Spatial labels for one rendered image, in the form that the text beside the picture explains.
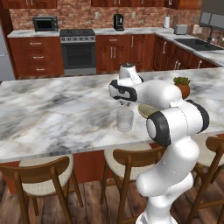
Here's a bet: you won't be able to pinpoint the pale jar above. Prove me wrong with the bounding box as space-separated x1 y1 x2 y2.
192 24 203 35

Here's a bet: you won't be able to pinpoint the window with dark frame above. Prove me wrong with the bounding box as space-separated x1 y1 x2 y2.
199 0 224 32

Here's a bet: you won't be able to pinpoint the black toaster oven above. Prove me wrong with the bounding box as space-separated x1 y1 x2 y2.
32 15 60 33

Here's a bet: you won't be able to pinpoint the red-brown cupboard run under sink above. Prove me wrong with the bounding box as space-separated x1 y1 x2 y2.
152 35 221 72

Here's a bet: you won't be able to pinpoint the red-brown base cupboard run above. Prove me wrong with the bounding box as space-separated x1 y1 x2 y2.
95 33 157 74

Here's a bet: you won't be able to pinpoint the red-brown wall cupboards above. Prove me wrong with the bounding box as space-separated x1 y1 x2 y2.
1 0 58 10
90 0 203 11

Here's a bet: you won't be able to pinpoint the black coffee machine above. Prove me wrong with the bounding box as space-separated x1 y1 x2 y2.
113 13 126 32

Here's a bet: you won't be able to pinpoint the wooden stool with cream seat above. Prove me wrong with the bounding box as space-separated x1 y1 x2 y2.
0 154 85 224
100 143 167 224
185 134 224 224

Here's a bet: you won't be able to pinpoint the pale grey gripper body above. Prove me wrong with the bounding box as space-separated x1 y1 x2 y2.
117 98 133 108

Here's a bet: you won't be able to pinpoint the white paper towel roll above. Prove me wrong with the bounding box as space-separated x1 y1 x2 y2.
163 15 172 30

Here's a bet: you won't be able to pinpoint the red-brown drawer cabinet run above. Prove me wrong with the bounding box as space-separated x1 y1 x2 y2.
7 36 65 79

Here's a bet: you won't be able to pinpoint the black tap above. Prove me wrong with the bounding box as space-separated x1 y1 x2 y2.
199 24 216 46

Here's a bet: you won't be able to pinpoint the silver toaster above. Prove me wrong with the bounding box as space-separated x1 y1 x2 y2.
174 24 189 36

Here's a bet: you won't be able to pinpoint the red-brown kitchen island base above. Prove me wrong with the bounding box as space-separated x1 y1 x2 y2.
0 140 176 195

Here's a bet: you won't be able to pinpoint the clear glass cup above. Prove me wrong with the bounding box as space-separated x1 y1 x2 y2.
115 108 136 133

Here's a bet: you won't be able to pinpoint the steel stove with oven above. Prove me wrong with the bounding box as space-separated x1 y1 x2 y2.
59 28 97 77

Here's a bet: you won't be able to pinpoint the black sink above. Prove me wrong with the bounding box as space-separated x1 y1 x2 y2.
174 38 224 52

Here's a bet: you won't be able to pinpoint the green plant in brown pot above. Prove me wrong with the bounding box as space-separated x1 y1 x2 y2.
172 76 192 101

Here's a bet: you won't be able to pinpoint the grey fridge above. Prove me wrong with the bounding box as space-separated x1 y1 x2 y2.
0 25 16 83

